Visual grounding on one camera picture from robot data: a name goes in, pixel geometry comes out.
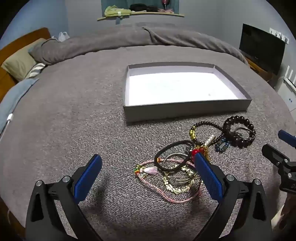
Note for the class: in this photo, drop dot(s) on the grey bed blanket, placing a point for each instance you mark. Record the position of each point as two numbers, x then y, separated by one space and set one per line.
69 115

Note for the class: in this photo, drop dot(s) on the wooden television stand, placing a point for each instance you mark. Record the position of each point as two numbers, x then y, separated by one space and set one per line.
256 66

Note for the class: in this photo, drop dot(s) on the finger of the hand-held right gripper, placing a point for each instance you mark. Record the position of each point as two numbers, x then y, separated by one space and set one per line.
274 154
286 137

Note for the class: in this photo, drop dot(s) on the brown headboard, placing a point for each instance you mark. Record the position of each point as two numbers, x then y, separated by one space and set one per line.
13 46

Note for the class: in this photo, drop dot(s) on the person's right hand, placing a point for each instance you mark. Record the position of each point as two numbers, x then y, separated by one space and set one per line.
288 213

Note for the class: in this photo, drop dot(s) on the black television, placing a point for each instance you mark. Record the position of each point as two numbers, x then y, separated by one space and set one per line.
261 46

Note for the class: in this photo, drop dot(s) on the wooden shelf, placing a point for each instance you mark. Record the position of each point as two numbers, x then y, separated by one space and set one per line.
150 14

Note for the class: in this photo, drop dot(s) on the light blue cloth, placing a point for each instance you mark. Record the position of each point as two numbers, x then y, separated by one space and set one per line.
11 99

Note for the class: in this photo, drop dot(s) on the tan pillow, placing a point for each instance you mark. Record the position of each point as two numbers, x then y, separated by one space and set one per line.
20 62

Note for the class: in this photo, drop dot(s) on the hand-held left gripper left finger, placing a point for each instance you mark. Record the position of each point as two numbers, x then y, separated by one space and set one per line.
87 178

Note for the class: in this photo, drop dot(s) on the striped pillow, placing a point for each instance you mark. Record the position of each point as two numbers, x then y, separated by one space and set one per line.
35 69

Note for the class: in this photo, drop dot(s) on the green cloth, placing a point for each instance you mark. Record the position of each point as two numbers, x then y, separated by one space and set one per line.
115 11

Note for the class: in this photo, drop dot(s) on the grey duvet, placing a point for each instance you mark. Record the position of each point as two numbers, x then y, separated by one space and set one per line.
115 39

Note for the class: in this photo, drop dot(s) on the shallow grey cardboard box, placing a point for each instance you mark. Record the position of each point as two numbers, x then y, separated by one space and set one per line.
173 88

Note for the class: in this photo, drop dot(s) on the white appliance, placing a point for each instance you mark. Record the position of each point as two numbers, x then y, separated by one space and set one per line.
286 95

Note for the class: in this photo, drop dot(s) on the black cloth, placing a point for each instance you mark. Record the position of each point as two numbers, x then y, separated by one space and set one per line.
141 7

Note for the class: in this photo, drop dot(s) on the white plastic bag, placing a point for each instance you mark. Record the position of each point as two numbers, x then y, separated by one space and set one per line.
62 36

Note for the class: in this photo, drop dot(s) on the pink cloth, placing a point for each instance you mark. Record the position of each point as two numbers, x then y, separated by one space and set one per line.
165 11

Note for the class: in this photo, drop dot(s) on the silver bangle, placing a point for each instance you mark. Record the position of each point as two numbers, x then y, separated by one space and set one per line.
242 128

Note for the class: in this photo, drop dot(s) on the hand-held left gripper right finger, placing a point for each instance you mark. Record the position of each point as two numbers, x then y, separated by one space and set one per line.
208 176

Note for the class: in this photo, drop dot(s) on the red bead charm gold tassel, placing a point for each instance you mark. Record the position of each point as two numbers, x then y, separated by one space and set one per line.
197 151

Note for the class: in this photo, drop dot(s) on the white wall sockets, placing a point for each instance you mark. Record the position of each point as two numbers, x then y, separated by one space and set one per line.
279 36

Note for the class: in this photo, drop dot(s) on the pearl hair clip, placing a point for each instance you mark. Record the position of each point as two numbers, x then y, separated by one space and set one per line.
210 140

